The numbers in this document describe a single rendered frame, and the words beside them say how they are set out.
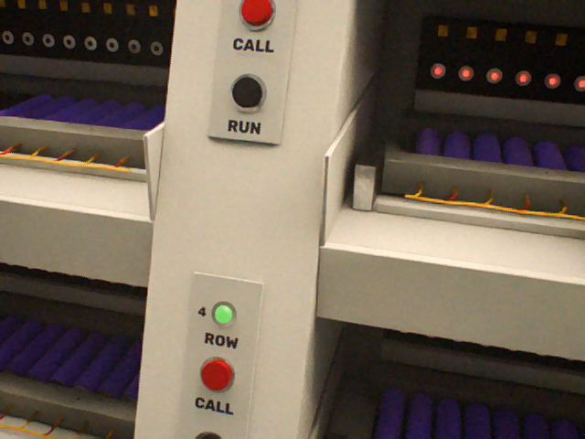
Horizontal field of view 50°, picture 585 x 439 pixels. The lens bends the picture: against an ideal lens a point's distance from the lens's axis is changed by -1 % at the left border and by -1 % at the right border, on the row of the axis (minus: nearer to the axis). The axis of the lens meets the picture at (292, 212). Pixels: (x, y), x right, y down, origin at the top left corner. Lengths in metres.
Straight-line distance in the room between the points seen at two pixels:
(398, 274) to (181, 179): 0.13
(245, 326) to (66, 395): 0.19
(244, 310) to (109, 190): 0.12
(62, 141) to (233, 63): 0.15
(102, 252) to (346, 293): 0.15
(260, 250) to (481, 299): 0.12
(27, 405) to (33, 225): 0.16
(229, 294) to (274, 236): 0.04
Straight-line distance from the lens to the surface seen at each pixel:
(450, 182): 0.39
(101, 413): 0.47
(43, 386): 0.51
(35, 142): 0.46
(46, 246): 0.40
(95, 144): 0.43
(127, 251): 0.37
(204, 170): 0.34
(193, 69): 0.35
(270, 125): 0.33
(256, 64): 0.34
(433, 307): 0.34
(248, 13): 0.34
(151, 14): 0.54
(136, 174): 0.41
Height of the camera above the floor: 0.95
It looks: 5 degrees down
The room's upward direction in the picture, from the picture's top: 7 degrees clockwise
